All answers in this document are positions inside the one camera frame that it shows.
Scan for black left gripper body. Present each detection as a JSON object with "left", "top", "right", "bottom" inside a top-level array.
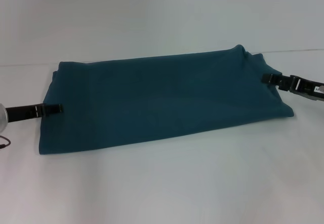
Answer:
[{"left": 5, "top": 103, "right": 41, "bottom": 123}]

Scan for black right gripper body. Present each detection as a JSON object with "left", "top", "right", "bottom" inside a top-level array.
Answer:
[{"left": 290, "top": 74, "right": 324, "bottom": 102}]

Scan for teal t-shirt with FREE print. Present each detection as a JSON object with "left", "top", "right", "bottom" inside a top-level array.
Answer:
[{"left": 37, "top": 44, "right": 296, "bottom": 156}]

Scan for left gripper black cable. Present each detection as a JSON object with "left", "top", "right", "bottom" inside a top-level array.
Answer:
[{"left": 0, "top": 135, "right": 12, "bottom": 150}]

